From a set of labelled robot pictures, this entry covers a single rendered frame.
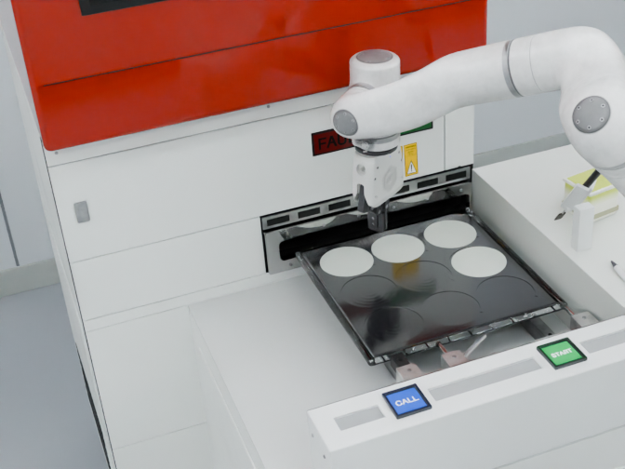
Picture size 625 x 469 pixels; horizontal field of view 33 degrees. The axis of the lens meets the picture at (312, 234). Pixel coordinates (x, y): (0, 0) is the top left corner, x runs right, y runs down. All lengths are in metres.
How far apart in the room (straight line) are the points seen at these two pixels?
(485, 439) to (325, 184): 0.64
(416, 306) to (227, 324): 0.37
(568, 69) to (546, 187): 0.53
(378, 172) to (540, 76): 0.36
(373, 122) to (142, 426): 0.86
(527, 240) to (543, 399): 0.45
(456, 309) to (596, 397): 0.31
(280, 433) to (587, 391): 0.49
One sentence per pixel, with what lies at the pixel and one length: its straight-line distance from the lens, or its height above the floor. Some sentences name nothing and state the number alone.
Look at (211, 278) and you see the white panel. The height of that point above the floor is 0.87.
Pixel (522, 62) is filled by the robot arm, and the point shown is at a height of 1.36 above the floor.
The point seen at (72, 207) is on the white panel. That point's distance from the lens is 1.89.
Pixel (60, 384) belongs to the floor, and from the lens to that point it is 3.26.
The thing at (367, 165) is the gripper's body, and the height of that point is 1.13.
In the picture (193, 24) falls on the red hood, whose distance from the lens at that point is 1.75.
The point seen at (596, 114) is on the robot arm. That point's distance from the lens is 1.45.
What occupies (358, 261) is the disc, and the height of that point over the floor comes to 0.90.
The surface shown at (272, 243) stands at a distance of 2.01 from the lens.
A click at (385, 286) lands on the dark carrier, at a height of 0.90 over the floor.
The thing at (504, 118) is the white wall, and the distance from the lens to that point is 4.03.
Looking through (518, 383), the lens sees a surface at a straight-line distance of 1.60.
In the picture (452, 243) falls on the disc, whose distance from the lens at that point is 2.02.
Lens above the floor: 1.99
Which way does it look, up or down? 32 degrees down
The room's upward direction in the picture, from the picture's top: 5 degrees counter-clockwise
